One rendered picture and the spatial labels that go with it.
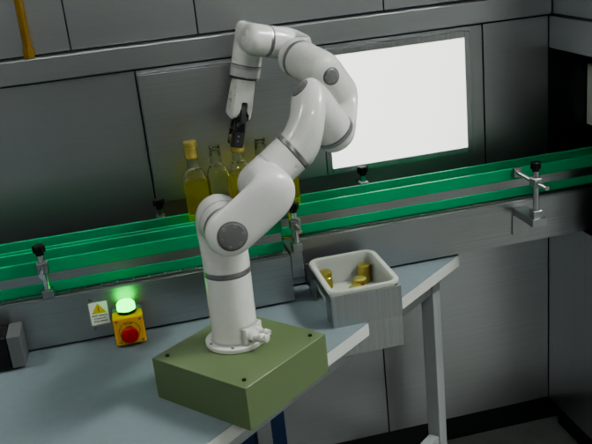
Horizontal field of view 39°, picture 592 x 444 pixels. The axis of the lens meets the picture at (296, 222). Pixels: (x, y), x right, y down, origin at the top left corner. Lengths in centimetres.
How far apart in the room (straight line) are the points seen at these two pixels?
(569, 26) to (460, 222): 60
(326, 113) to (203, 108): 60
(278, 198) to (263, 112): 71
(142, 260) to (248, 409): 58
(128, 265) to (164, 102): 44
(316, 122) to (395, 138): 75
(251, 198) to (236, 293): 22
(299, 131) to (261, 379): 48
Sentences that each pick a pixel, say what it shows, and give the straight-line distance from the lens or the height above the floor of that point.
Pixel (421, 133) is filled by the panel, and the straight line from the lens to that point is 239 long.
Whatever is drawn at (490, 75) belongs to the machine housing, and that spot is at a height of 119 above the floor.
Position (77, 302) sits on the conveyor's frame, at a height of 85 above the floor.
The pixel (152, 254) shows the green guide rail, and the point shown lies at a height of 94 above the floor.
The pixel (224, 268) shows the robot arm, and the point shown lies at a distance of 167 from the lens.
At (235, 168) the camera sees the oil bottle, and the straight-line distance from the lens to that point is 212.
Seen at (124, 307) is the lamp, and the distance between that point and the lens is 201.
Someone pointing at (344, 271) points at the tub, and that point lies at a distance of 216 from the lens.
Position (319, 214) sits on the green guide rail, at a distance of 218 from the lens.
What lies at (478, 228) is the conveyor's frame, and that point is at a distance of 233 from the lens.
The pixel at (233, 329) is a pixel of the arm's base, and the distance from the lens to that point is 172.
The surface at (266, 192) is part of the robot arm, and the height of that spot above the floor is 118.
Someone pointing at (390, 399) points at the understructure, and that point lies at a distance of 271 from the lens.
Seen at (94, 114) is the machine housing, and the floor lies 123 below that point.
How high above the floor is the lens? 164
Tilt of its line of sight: 19 degrees down
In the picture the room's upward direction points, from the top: 6 degrees counter-clockwise
